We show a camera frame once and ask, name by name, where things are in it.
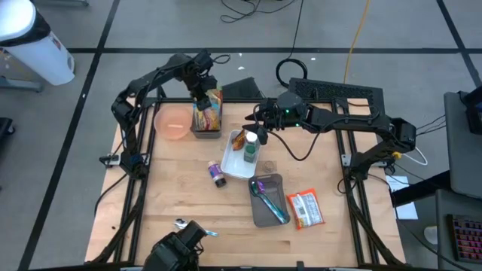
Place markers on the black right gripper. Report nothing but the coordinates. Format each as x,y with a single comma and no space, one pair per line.
269,122

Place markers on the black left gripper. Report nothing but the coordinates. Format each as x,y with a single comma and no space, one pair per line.
199,81

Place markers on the orange brown candy pack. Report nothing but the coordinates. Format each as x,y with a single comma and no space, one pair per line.
239,140

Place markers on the green label spice jar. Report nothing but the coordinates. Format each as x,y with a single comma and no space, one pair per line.
251,150

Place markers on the yellow red blue snack bag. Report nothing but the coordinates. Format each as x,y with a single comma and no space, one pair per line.
211,117

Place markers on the purple label spice jar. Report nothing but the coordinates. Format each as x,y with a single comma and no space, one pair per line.
217,174

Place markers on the teal silicone spatula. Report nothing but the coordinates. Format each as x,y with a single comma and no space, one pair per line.
276,211

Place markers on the orange ramen packet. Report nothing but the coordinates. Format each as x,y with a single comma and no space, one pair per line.
305,209

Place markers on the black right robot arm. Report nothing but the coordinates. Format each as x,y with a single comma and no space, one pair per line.
357,118

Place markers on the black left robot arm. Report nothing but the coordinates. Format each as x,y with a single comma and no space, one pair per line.
150,79

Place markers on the black wedge shaped device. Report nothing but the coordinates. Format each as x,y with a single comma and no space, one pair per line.
241,89

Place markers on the white rectangular tray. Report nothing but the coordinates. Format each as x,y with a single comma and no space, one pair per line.
235,165

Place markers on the pink plastic bowl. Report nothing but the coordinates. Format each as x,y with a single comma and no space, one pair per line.
173,126

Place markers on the black perforated computer case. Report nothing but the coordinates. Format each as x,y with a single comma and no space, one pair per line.
339,90

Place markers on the grey rectangular tray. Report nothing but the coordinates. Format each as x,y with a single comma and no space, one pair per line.
265,217

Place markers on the black bulky device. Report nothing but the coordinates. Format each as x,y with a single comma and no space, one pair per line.
177,246

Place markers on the white trash can black rim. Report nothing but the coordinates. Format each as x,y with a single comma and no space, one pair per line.
41,60

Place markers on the grey desk foot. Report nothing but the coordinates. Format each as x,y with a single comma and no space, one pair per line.
60,2
22,86

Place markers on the black desk base bar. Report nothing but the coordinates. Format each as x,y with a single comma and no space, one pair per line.
418,190

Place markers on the white paper sheet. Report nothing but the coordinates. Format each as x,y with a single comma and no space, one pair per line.
408,211

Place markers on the white computer mouse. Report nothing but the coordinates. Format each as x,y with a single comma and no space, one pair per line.
431,235

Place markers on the grey desk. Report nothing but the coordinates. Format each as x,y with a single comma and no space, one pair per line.
463,158
442,226

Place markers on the backlit black keyboard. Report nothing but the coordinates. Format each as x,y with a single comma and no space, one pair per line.
467,237

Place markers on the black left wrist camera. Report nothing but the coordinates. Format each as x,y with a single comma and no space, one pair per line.
203,60

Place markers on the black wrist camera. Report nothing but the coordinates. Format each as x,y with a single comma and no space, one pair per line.
269,106
203,60

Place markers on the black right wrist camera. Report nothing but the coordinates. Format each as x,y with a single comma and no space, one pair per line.
269,106

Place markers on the silver arm base bracket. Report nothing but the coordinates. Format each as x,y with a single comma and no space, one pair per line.
113,161
346,160

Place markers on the black aluminium table frame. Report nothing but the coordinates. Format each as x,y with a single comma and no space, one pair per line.
150,195

